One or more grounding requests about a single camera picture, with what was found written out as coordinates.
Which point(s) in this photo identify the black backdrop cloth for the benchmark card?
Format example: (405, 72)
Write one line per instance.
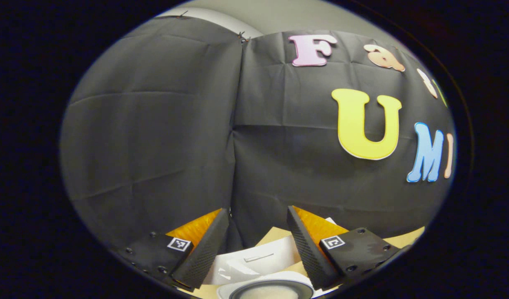
(155, 145)

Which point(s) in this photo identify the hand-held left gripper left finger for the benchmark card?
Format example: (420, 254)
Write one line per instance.
(200, 257)

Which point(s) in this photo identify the white rice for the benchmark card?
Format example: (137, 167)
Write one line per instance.
(271, 293)

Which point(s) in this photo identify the white rice cooker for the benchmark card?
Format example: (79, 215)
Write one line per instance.
(246, 257)

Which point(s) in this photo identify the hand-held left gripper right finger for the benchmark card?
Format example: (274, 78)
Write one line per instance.
(308, 249)

